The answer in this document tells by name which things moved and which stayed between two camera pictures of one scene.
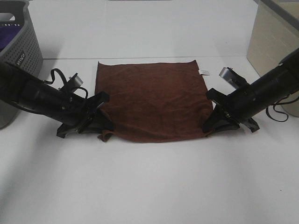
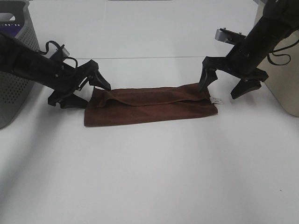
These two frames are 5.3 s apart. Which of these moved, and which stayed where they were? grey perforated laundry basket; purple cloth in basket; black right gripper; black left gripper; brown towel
Moved: black right gripper; black left gripper; brown towel
Stayed: grey perforated laundry basket; purple cloth in basket
